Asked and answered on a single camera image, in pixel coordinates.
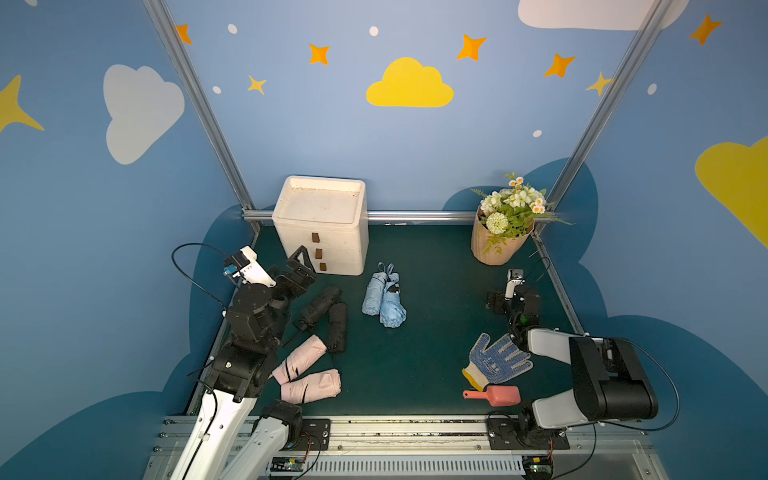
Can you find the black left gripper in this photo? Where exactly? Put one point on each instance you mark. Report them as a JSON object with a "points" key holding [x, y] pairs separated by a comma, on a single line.
{"points": [[297, 276]]}

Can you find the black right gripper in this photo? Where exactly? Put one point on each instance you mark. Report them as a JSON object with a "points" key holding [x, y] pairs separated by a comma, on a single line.
{"points": [[498, 302]]}

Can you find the white three drawer cabinet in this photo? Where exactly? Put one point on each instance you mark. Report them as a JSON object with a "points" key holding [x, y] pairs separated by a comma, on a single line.
{"points": [[329, 217]]}

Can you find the light blue umbrella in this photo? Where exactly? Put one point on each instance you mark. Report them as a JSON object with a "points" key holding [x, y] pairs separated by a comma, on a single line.
{"points": [[374, 291], [392, 314]]}

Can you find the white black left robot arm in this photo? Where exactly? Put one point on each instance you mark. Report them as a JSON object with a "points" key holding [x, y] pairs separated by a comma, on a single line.
{"points": [[257, 316]]}

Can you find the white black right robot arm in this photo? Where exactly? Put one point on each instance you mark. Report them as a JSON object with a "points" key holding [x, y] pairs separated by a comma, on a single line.
{"points": [[608, 380]]}

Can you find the blue dotted work glove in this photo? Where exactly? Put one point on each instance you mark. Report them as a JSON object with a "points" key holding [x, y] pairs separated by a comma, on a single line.
{"points": [[494, 363]]}

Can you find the tan ribbed flower pot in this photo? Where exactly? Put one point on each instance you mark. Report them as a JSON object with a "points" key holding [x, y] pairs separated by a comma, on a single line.
{"points": [[495, 250]]}

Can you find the white and green flowers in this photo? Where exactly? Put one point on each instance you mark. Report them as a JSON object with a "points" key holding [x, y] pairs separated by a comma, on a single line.
{"points": [[505, 212]]}

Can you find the pink plastic scoop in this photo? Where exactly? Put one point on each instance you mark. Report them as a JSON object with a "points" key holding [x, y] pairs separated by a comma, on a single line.
{"points": [[496, 395]]}

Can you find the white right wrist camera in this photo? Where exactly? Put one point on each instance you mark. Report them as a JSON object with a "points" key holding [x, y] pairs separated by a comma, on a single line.
{"points": [[515, 278]]}

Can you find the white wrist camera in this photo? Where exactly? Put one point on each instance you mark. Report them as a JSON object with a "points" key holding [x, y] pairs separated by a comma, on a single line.
{"points": [[244, 266], [515, 278]]}

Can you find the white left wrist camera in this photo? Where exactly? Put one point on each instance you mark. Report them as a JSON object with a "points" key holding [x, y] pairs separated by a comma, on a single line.
{"points": [[244, 266]]}

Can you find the aluminium frame back rail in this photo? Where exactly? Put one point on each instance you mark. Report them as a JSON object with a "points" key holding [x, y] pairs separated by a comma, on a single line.
{"points": [[388, 217]]}

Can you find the aluminium frame right floor rail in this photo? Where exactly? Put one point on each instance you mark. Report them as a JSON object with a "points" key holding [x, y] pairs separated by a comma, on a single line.
{"points": [[558, 285]]}

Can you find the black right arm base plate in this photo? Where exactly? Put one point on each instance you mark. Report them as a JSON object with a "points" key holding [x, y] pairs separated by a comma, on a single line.
{"points": [[516, 433]]}

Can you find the aluminium frame left post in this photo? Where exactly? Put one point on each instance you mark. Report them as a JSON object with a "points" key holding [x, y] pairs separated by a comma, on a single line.
{"points": [[163, 22]]}

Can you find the aluminium frame post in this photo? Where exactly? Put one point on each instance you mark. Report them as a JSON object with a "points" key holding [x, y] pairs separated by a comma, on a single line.
{"points": [[636, 53], [163, 22]]}

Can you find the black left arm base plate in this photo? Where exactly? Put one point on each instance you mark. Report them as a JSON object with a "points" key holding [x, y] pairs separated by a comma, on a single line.
{"points": [[313, 434]]}

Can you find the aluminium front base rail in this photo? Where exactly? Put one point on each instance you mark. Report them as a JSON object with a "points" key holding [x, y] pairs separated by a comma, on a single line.
{"points": [[467, 446]]}

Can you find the aluminium frame right post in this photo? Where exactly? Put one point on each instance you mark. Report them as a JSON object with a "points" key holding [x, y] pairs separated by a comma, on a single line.
{"points": [[636, 53]]}

